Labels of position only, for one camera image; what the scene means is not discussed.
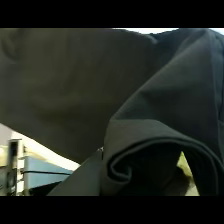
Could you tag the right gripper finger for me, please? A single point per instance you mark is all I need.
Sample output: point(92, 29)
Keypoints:
point(86, 180)

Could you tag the black trousers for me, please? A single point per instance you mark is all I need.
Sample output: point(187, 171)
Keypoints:
point(100, 83)

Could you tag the silver frame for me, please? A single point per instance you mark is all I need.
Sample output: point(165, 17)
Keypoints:
point(15, 166)

